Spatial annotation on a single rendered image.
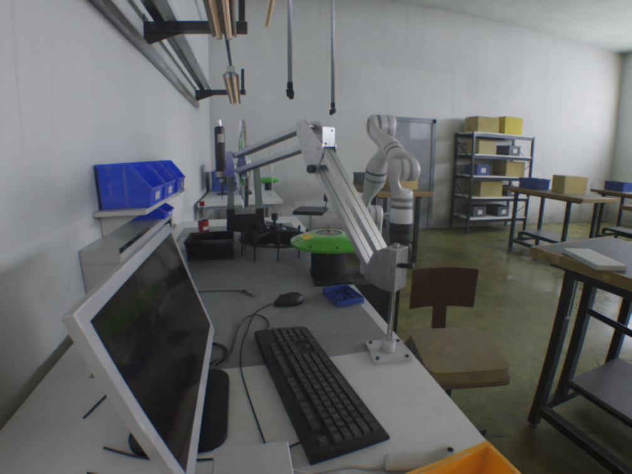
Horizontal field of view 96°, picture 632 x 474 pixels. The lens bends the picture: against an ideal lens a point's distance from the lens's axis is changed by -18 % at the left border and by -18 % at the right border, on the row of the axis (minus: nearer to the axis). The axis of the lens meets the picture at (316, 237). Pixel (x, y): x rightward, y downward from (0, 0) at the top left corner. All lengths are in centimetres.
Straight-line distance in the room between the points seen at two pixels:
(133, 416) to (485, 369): 126
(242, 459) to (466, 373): 102
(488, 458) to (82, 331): 53
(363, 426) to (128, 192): 111
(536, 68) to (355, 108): 432
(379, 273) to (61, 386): 78
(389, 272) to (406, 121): 591
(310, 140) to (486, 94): 694
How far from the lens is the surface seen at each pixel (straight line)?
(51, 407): 89
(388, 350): 89
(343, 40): 651
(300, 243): 132
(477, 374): 146
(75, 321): 41
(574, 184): 574
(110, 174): 140
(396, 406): 75
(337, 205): 87
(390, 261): 79
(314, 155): 89
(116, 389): 45
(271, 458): 59
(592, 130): 1010
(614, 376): 241
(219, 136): 129
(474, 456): 55
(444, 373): 140
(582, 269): 179
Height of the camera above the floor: 140
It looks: 14 degrees down
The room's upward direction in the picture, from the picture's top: straight up
